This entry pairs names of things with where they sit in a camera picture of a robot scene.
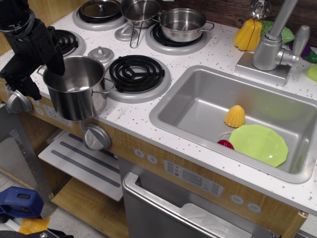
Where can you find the grey stove knob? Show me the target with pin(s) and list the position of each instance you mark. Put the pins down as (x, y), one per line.
(102, 54)
(126, 33)

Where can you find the blue clamp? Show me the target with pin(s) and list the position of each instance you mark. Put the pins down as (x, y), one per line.
(20, 202)

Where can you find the grey left front knob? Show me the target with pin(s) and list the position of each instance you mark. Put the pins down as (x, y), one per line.
(17, 103)

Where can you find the black front left burner coil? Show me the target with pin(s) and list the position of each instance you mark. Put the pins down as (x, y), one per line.
(67, 41)

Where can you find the purple toy eggplant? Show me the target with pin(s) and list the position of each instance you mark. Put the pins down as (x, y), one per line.
(306, 51)

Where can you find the silver faucet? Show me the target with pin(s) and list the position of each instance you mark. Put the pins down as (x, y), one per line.
(271, 62)

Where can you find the tall steel pot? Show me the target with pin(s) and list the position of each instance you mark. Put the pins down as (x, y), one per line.
(81, 93)

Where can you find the grey right front knob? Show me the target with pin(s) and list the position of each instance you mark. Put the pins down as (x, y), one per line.
(95, 138)

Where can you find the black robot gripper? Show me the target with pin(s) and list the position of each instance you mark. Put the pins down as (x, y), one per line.
(39, 47)

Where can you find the green toy piece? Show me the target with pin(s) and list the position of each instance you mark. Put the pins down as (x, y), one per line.
(311, 73)

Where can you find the green toy lettuce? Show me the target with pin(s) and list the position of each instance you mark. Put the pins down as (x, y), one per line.
(287, 35)

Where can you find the black front right burner coil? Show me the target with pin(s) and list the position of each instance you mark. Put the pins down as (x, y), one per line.
(135, 73)

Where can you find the steel ladle spoon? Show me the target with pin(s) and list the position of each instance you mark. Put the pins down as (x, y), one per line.
(259, 9)

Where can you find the silver dishwasher door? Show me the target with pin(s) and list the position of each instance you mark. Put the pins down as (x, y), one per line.
(158, 208)

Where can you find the wide steel pot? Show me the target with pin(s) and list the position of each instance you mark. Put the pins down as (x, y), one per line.
(183, 24)

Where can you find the white oven rack shelf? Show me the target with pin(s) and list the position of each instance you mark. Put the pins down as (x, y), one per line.
(97, 169)

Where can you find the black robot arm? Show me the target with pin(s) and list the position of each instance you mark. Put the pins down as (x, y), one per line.
(16, 19)

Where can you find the steel saucepan with handle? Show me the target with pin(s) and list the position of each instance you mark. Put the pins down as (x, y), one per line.
(139, 15)

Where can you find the yellow toy corn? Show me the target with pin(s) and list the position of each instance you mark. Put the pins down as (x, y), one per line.
(235, 117)

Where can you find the red toy fruit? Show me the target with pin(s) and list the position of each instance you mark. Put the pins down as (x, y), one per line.
(226, 143)

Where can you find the grey back stove knob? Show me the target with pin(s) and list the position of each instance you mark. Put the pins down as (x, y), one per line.
(126, 33)

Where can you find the grey middle stove knob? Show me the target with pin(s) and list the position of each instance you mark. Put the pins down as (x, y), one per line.
(102, 54)

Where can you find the grey oven door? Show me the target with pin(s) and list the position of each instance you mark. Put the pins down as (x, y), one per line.
(19, 165)

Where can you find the yellow toy bell pepper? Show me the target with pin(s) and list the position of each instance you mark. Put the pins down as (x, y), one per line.
(248, 36)

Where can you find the green plastic plate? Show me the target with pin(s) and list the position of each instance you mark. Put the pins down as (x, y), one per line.
(260, 143)

